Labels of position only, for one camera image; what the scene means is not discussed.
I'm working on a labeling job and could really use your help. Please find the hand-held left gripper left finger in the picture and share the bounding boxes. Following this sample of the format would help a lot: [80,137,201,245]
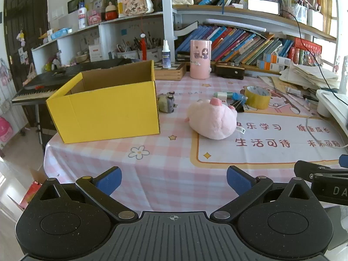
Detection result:
[30,167,139,222]

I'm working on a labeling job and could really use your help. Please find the pink cartoon cylinder container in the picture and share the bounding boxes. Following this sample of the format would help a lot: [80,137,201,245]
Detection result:
[190,39,212,79]

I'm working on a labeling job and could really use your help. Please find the pink backpack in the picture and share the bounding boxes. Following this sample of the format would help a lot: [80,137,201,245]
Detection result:
[0,115,14,143]

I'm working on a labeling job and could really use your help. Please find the row of leaning books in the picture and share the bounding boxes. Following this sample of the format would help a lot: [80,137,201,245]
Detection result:
[175,25,294,66]

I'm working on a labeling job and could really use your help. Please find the black binder clip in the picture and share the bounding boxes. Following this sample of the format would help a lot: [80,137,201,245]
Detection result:
[227,100,245,113]

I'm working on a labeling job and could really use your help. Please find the red gift box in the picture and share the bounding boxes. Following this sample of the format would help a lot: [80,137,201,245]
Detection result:
[294,37,323,58]

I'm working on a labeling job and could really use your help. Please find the orange blue carton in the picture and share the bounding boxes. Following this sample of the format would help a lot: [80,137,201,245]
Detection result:
[262,54,292,66]
[257,60,282,71]

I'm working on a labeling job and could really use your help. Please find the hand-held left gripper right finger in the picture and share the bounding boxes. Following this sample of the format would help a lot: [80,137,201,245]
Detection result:
[210,165,319,221]

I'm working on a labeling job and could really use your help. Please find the black cable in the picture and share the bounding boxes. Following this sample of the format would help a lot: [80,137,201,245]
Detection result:
[281,9,341,93]

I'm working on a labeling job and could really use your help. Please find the blue tissue pack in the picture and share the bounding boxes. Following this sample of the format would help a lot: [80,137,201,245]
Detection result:
[50,28,73,40]

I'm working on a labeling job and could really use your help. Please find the open red cardboard box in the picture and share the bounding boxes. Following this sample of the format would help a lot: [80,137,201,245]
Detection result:
[7,168,47,210]

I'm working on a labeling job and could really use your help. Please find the red tassel ornament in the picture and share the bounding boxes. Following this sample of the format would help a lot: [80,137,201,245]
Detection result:
[140,33,147,60]

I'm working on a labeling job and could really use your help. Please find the black electronic keyboard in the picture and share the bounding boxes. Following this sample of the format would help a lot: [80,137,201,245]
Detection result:
[11,58,132,105]

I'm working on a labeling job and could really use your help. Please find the white pen pot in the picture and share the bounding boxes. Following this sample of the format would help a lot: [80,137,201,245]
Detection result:
[117,39,140,60]
[141,37,161,61]

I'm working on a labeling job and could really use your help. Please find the white storage box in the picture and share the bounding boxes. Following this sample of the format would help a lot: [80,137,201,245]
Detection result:
[307,8,324,32]

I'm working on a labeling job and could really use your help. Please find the white lotion bottle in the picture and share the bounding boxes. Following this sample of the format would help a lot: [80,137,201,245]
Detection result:
[78,2,88,29]

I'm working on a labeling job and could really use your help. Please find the pile of loose papers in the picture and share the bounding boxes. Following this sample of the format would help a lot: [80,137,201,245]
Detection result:
[279,62,341,94]

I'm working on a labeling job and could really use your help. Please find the dark wooden box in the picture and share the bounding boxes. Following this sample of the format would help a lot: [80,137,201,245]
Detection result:
[215,62,245,80]

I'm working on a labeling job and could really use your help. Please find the black wall panel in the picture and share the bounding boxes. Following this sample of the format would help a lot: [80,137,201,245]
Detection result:
[67,0,82,14]

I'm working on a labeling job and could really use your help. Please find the yellow tape roll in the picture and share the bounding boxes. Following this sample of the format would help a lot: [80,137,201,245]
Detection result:
[244,85,272,110]

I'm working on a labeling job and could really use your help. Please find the white red label box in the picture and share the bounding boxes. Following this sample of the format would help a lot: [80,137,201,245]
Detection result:
[88,44,103,63]

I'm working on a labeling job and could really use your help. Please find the white cubby shelf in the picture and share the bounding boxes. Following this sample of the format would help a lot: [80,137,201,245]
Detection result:
[31,11,175,74]

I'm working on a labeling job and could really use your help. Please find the grey toy figure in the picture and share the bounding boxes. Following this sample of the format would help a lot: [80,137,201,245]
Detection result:
[157,91,178,113]

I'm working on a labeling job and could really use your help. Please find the pink printed box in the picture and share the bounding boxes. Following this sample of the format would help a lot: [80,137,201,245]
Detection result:
[87,9,103,27]

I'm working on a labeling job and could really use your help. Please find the white spray bottle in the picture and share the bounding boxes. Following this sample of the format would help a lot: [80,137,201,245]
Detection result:
[162,40,172,69]

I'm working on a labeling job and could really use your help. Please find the white plastic appliance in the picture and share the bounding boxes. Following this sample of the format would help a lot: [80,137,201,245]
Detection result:
[315,56,348,131]

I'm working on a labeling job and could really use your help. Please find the blue plastic item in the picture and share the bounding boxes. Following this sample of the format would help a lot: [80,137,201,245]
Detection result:
[231,92,247,104]

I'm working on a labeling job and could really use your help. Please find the white cable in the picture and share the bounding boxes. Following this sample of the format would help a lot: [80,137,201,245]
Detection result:
[305,115,348,149]

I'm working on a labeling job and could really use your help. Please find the wooden bookshelf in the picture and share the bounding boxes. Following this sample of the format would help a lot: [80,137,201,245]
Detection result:
[160,0,341,77]

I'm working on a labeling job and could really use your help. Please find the yellow cardboard box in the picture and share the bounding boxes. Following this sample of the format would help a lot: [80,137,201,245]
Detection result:
[46,60,161,144]

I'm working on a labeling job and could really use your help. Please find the red doll jar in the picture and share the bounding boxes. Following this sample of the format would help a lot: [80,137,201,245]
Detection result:
[105,2,118,21]

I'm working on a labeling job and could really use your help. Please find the pink plush pig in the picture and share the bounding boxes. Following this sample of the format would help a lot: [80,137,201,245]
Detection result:
[185,98,246,140]

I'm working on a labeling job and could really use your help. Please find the wooden chessboard box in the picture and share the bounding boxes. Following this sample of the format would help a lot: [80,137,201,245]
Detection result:
[154,61,187,81]

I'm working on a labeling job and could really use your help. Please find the white plastic bag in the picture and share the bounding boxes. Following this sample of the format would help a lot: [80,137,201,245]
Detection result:
[292,1,309,25]

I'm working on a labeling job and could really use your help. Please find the black keyboard stand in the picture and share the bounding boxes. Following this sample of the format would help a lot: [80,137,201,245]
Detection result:
[33,103,46,145]

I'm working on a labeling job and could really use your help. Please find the dark wooden door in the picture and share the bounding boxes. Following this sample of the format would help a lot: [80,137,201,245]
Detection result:
[3,0,49,88]

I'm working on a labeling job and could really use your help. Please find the white lit panel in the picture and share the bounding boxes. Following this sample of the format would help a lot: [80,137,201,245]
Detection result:
[248,0,280,16]

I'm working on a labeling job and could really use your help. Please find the brown paper envelope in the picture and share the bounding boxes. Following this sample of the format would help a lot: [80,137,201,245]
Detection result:
[270,76,293,92]

